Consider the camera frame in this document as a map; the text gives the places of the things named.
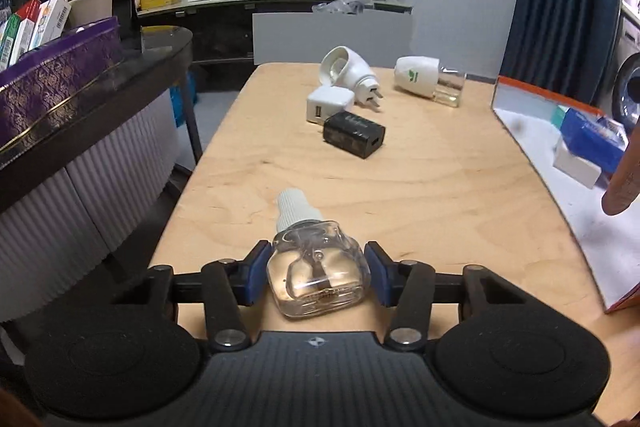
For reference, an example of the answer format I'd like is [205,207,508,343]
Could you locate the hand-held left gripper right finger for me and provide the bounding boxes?
[364,241,528,352]

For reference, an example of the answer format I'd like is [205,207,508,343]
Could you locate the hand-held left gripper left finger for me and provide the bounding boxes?
[107,239,273,353]

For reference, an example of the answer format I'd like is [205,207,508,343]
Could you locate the clear liquid refill bottle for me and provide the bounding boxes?
[266,188,372,319]

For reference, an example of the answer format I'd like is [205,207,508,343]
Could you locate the white USB charger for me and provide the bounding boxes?
[306,87,355,126]

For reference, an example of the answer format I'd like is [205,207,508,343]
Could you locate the white plug-in heater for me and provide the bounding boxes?
[320,46,386,112]

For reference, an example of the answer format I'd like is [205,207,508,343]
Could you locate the white adapter box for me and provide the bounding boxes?
[552,139,603,188]

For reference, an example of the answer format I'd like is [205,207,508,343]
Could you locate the green cartoon bandage box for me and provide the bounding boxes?
[550,104,573,130]

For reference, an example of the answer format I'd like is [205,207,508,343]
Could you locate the blue floss pick box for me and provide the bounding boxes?
[559,108,630,175]

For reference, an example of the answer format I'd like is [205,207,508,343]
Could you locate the brown cosmetic tube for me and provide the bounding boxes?
[601,124,640,218]

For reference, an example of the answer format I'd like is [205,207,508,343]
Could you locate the black USB charger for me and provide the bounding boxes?
[322,111,387,159]

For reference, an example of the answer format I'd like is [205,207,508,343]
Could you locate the black top ribbed counter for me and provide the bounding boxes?
[0,26,203,323]

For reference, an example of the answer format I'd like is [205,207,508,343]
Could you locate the white green repellent heater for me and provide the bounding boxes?
[394,56,467,108]

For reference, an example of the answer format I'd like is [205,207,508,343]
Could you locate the long TV cabinet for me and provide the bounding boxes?
[135,0,413,65]

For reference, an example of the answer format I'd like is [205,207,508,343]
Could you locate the clear plastic packets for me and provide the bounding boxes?
[312,0,371,15]

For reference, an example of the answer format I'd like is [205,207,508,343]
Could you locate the purple patterned box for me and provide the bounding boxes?
[0,17,123,155]

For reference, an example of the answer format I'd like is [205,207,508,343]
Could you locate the beige plastic bin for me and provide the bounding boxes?
[67,0,113,28]

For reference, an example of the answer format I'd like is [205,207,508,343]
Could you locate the washing machine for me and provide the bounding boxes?
[597,14,640,132]

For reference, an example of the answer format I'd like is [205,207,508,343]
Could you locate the blue curtain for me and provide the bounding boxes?
[500,0,626,105]

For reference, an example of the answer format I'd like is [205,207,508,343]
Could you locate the white orange medicine box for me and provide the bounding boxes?
[27,0,72,52]

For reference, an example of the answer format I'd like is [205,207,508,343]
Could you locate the green white medicine box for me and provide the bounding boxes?
[0,14,33,70]

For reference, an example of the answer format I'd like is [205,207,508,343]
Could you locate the red white medicine box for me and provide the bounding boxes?
[15,0,42,22]

